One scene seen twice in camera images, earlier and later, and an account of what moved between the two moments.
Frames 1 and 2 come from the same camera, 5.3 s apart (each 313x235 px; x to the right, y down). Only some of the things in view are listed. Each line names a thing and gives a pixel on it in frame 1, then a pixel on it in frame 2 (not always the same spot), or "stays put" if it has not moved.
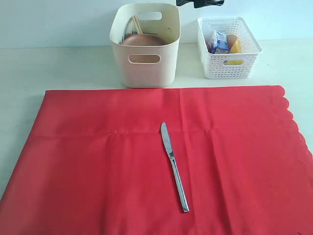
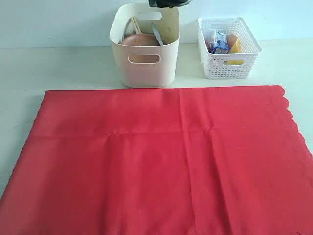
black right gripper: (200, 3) to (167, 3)
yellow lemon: (234, 62) stays put
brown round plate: (142, 39) stays put
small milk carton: (220, 43) stays put
